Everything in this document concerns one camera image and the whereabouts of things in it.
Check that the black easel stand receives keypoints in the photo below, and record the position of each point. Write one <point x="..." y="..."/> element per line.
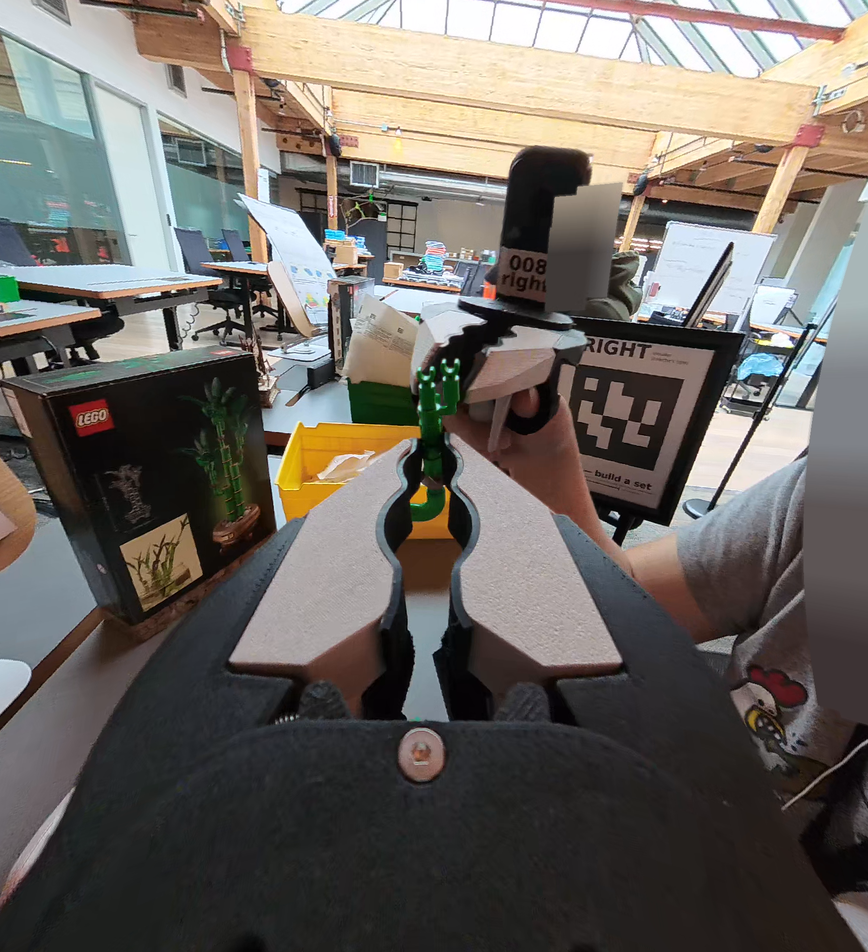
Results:
<point x="769" y="394"/>

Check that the stack of folded clothes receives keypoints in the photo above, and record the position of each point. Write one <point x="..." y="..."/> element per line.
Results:
<point x="445" y="256"/>

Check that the small white whiteboard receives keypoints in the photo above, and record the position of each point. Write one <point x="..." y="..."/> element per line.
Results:
<point x="770" y="305"/>

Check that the green lego bamboo stem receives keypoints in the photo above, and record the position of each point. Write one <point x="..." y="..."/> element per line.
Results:
<point x="432" y="416"/>

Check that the small wooden model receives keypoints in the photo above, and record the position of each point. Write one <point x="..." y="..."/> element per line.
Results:
<point x="268" y="375"/>

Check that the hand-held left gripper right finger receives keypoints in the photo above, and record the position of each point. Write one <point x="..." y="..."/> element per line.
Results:
<point x="531" y="587"/>

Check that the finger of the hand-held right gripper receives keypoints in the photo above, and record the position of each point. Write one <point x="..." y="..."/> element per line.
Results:
<point x="516" y="364"/>
<point x="434" y="342"/>

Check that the yellow plastic bin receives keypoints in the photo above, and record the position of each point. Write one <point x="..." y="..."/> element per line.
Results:
<point x="315" y="454"/>

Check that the wooden top desk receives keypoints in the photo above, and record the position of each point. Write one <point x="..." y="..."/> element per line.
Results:
<point x="106" y="279"/>

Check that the black office chair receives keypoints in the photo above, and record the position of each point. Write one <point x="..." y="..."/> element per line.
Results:
<point x="237" y="249"/>
<point x="200" y="260"/>

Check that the small green box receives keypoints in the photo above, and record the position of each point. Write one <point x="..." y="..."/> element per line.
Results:
<point x="3" y="288"/>

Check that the white paper bag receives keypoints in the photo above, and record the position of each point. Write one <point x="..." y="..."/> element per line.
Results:
<point x="378" y="335"/>

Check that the tilted flip chart whiteboard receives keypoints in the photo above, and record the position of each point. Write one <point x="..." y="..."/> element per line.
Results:
<point x="292" y="238"/>

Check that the black lego set box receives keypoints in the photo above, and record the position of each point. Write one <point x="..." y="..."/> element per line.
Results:
<point x="151" y="476"/>

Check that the large white whiteboard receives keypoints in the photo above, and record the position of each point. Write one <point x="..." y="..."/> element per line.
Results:
<point x="702" y="260"/>

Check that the white wall vent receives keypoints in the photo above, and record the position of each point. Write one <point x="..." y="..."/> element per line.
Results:
<point x="364" y="173"/>

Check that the grey top desk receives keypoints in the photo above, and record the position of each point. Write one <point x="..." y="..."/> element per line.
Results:
<point x="25" y="316"/>

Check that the cardboard box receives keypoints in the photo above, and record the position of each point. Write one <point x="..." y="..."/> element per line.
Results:
<point x="345" y="255"/>

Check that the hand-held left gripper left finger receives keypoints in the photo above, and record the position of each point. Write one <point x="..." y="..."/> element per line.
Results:
<point x="315" y="580"/>

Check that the blue plastic bag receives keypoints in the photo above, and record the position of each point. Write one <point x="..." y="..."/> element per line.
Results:
<point x="760" y="368"/>

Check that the person's right hand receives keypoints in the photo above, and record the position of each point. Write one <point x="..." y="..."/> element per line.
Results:
<point x="545" y="476"/>

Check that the green plastic bin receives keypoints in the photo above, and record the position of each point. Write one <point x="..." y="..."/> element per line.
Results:
<point x="374" y="401"/>

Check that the tall black box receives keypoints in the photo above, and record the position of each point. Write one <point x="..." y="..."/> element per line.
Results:
<point x="345" y="312"/>

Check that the black framed tag sign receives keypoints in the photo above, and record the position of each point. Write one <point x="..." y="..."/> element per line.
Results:
<point x="627" y="424"/>

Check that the wooden skateboard deck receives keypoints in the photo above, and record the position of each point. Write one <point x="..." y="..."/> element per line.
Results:
<point x="289" y="297"/>

